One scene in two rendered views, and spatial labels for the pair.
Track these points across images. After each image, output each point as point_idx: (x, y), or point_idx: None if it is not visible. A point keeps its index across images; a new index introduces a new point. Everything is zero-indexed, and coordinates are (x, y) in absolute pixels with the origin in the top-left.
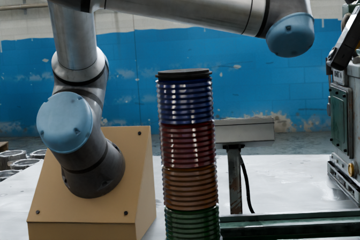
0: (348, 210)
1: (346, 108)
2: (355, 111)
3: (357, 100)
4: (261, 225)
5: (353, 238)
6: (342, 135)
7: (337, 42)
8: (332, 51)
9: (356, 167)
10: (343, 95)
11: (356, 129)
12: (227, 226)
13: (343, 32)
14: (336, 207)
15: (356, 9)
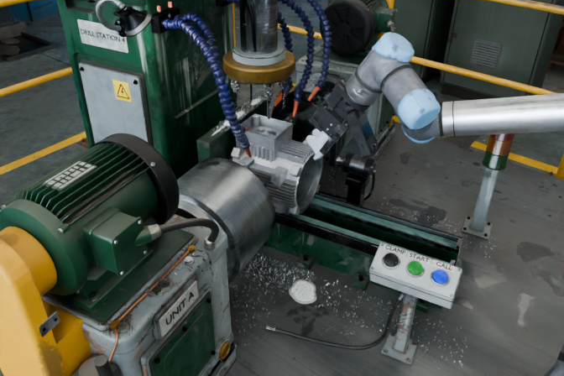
0: (354, 237)
1: (211, 307)
2: (216, 294)
3: (217, 280)
4: (417, 253)
5: (374, 221)
6: (201, 353)
7: (368, 138)
8: (374, 143)
9: (226, 338)
10: (210, 299)
11: (218, 310)
12: (441, 261)
13: (365, 130)
14: (254, 371)
15: (360, 112)
